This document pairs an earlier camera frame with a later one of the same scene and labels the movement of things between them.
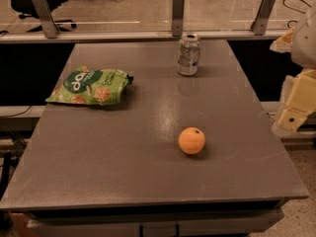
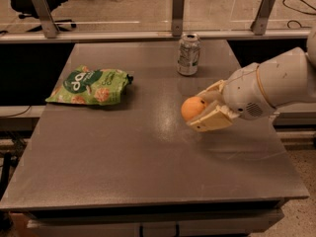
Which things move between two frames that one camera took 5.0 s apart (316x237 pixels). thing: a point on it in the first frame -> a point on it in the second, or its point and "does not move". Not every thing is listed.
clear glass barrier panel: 111,8 does not move
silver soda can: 189,54 does not move
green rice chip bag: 87,86 does not move
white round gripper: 305,41 -> 243,91
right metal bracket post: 261,21 does not move
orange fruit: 192,140 -> 192,108
